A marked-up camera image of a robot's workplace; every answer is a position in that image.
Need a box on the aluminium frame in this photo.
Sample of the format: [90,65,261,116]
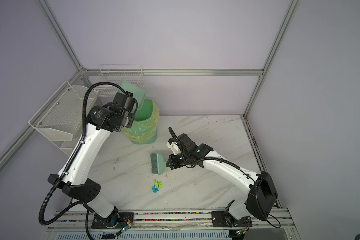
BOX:
[0,1,301,174]

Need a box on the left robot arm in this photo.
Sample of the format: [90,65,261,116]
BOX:
[38,82,139,229]

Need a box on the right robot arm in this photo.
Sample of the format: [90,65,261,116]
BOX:
[166,127,278,227]

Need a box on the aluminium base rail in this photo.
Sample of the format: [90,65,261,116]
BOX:
[43,208,301,240]

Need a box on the green plastic dustpan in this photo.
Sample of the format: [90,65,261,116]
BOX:
[120,80,146,110]

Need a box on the upper white mesh shelf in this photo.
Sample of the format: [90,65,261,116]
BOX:
[29,82,88,142]

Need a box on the green hand brush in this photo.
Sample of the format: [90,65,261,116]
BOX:
[150,153,166,175]

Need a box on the yellow bin liner bag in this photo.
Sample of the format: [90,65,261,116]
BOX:
[121,100,160,143]

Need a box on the white mesh shelf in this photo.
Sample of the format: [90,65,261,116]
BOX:
[29,82,88,142]
[60,133,81,157]

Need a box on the lower white mesh shelf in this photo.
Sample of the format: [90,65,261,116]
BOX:
[60,133,81,157]

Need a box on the blue green scraps front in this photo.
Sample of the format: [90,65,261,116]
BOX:
[152,180,163,193]

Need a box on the white wire basket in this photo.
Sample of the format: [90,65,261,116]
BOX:
[95,65,146,92]

